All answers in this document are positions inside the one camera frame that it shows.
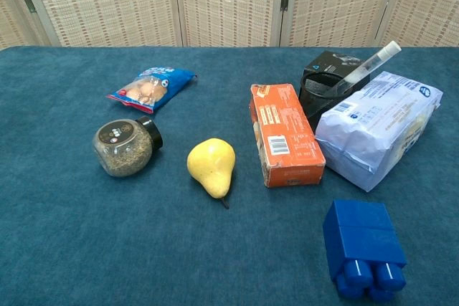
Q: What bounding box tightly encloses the blue plastic building block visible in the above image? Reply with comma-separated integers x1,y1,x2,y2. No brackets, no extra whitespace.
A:
322,199,408,302

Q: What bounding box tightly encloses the clear plastic test tube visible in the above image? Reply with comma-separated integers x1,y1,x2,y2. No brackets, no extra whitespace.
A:
331,40,402,95

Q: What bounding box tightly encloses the white blue plastic package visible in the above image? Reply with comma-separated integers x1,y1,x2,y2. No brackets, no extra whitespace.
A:
315,70,444,193

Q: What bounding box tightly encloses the orange cardboard box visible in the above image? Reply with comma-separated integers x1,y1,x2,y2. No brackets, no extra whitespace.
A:
250,82,327,188

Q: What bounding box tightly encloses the black mesh pen holder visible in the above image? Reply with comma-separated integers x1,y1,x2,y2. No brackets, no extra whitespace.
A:
298,71,353,133

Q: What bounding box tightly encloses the black cardboard box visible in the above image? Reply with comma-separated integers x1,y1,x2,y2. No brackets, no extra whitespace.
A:
303,50,372,92

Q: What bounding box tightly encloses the blue snack bag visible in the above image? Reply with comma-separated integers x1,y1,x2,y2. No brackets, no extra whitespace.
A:
105,66,199,115

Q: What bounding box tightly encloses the woven folding screen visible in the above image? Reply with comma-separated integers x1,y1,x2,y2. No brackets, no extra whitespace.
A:
0,0,459,49

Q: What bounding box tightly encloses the yellow pear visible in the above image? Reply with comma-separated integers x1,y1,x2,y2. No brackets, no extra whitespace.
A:
186,137,237,210

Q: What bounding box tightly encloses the blue table cloth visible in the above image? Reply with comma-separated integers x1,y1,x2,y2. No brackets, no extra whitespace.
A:
0,45,459,306

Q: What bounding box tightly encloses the glass spice jar black lid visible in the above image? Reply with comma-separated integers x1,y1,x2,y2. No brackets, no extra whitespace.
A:
92,115,164,178

